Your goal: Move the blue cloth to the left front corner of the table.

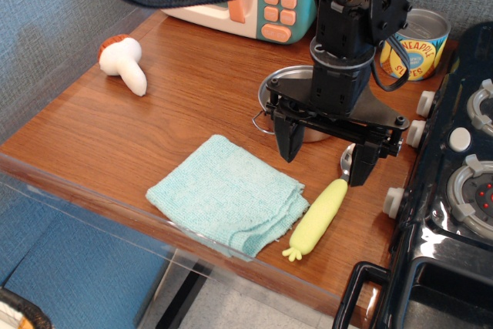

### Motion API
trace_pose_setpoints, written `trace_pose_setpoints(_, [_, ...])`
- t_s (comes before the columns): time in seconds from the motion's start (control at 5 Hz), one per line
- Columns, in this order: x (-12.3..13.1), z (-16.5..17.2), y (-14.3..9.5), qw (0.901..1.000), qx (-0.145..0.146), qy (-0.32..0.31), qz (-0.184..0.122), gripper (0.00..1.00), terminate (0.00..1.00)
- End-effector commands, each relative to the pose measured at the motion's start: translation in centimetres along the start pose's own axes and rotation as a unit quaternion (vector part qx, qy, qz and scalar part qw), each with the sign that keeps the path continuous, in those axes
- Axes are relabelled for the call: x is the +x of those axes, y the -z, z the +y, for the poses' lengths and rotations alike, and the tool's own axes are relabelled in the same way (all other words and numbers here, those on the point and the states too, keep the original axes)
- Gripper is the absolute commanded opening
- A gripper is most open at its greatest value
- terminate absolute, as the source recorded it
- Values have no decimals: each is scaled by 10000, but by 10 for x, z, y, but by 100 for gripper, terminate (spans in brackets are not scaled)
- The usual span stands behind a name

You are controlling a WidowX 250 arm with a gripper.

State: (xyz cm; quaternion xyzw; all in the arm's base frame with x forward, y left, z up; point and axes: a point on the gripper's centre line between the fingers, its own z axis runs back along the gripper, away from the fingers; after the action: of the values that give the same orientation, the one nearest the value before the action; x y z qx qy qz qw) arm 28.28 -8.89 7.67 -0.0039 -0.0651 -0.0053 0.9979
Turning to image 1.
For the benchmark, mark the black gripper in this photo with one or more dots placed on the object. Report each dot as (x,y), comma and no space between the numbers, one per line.
(346,108)

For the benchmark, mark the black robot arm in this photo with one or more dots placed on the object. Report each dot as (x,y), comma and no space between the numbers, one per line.
(347,27)

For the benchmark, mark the light blue folded cloth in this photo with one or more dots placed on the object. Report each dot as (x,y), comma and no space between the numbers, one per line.
(228,199)

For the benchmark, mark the basket at bottom left corner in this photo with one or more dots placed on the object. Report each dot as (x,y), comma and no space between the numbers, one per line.
(17,312)

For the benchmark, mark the small silver metal pot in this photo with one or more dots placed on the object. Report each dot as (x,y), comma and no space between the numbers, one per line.
(293,83)

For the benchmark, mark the pineapple slices tin can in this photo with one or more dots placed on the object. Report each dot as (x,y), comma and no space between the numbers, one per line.
(424,40)

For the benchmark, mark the black toy stove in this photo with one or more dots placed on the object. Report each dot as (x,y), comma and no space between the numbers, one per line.
(440,274)

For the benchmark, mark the black table leg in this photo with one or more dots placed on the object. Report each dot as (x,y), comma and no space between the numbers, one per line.
(185,296)

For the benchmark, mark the white plush mushroom toy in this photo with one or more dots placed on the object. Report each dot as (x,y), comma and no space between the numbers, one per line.
(119,55)

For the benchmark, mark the clear acrylic table guard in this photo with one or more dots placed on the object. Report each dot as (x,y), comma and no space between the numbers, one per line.
(115,187)

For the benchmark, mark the yellow handled metal spoon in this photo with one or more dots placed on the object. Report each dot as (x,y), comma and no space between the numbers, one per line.
(320,213)

